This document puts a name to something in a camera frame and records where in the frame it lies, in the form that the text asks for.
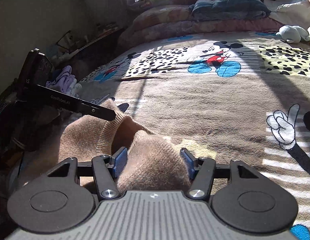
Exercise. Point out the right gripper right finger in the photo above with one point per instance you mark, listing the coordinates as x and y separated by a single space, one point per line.
201 174

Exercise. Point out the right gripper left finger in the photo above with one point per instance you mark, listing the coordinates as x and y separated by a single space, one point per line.
106 170

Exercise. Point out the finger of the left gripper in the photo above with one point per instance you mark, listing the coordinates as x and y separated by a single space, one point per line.
87 108

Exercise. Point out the beige knit sweater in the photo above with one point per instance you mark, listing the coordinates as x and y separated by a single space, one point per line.
146 161

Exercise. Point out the purple floral garment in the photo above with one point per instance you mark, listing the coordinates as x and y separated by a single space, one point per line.
62 80

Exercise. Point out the cluttered side shelf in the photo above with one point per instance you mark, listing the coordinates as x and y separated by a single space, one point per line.
71 43

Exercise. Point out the Mickey Mouse bed blanket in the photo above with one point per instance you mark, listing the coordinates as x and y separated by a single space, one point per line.
226 95

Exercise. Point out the pink purple folded mattress pad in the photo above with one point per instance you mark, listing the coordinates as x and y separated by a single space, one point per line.
132 38

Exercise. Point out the pink floral pillow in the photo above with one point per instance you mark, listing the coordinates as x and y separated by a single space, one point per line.
163 14

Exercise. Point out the white stuffed toy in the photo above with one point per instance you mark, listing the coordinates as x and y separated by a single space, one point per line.
293 34

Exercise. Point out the blue folded quilt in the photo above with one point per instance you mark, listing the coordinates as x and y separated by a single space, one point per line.
215 10

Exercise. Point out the white cream comforter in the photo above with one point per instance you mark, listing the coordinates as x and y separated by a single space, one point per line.
290 12

